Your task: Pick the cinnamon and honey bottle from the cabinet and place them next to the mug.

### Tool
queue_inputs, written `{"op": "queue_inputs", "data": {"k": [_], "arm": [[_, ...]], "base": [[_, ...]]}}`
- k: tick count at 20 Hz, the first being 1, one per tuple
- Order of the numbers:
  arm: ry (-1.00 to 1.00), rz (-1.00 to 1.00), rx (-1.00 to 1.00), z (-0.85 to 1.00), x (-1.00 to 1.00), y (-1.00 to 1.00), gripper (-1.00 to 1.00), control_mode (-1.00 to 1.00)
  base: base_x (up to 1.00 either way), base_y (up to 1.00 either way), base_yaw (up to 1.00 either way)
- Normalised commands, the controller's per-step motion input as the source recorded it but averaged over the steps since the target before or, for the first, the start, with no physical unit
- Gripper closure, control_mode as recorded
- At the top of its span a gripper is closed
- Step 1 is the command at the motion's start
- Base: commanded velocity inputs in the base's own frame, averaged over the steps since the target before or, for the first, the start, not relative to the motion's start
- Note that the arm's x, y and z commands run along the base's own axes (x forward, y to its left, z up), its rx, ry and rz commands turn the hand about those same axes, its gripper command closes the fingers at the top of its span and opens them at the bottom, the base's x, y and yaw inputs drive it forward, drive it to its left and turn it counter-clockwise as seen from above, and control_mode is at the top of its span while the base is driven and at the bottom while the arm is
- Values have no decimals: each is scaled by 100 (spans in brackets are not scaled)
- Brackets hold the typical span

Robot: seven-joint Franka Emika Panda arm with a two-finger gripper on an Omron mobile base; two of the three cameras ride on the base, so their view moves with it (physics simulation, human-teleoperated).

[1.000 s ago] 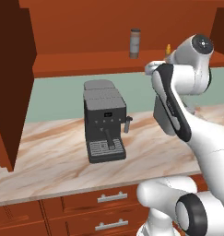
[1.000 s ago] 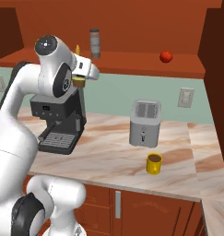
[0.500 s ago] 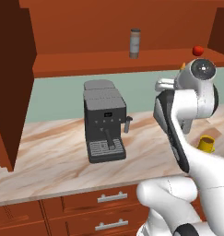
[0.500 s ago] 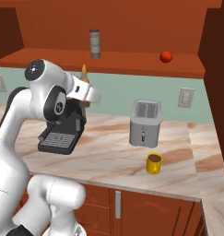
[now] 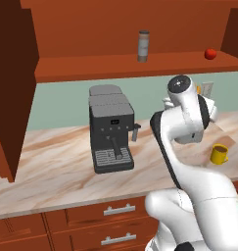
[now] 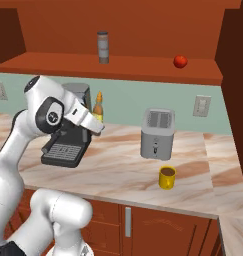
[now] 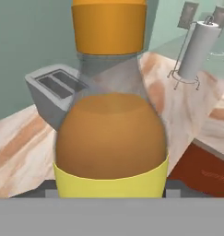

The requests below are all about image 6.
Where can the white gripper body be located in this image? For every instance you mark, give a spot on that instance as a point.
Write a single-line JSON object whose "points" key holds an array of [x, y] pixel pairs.
{"points": [[87, 122]]}

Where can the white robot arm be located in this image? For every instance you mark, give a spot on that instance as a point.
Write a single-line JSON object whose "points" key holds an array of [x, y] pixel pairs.
{"points": [[6, 186]]}

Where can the amber honey bottle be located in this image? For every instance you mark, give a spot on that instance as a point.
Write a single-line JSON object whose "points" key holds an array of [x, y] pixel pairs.
{"points": [[98, 108]]}

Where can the grey cinnamon shaker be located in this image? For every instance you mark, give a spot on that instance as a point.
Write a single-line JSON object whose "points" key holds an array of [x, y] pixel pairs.
{"points": [[103, 46]]}

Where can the yellow mug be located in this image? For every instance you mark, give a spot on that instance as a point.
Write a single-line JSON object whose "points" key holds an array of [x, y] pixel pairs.
{"points": [[167, 177]]}

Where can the brown cabinet door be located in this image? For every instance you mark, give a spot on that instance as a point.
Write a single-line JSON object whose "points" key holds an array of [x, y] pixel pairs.
{"points": [[99, 226], [169, 233]]}

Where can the black espresso machine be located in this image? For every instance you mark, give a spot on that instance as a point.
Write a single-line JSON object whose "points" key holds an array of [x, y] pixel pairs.
{"points": [[67, 143]]}

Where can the silver toaster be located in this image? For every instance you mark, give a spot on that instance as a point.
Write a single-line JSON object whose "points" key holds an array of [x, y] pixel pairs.
{"points": [[157, 133]]}

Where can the red tomato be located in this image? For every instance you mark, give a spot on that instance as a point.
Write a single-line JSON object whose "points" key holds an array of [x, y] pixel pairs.
{"points": [[180, 61]]}

